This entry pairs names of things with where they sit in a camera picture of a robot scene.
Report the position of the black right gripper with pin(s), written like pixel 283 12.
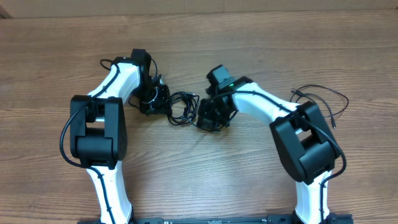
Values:
pixel 209 116

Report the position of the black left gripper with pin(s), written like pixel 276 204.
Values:
pixel 161 107

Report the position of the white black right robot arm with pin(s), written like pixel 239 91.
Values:
pixel 306 147

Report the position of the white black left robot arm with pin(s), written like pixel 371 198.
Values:
pixel 98 132

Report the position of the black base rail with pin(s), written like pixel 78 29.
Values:
pixel 270 219

